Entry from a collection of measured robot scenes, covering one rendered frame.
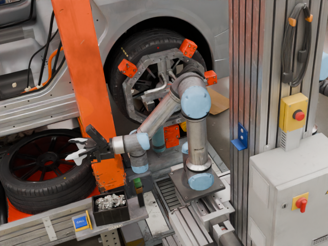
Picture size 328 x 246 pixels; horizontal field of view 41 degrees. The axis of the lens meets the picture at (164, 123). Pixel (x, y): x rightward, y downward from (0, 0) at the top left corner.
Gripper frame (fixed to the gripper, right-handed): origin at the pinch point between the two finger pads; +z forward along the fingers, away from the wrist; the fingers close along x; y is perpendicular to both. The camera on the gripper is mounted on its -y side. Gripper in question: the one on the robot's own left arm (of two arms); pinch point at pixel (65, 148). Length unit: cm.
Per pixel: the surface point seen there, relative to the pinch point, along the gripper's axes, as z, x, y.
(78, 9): -12, 41, -48
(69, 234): 25, 61, 99
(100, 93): -13.9, 47.7, -2.4
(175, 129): -54, 102, 56
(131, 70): -31, 91, 4
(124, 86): -25, 93, 14
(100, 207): -3, 37, 62
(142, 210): -25, 43, 73
